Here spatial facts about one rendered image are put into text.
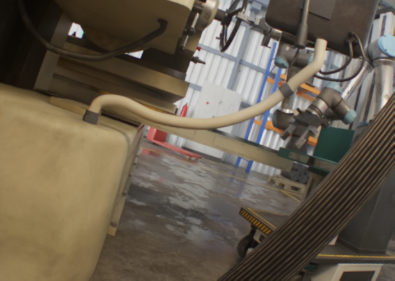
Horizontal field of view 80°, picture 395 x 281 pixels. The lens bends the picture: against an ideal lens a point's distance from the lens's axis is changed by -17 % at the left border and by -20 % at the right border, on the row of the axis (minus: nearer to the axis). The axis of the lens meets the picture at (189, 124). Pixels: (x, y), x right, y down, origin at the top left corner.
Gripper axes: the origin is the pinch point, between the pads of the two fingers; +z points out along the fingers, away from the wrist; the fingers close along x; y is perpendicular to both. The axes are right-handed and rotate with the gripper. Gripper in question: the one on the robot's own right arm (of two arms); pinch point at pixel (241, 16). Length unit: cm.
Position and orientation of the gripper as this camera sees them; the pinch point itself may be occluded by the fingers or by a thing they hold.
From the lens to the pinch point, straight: 137.5
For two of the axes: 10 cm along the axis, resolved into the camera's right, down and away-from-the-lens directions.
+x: 0.5, 2.4, -9.7
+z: -9.4, -3.2, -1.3
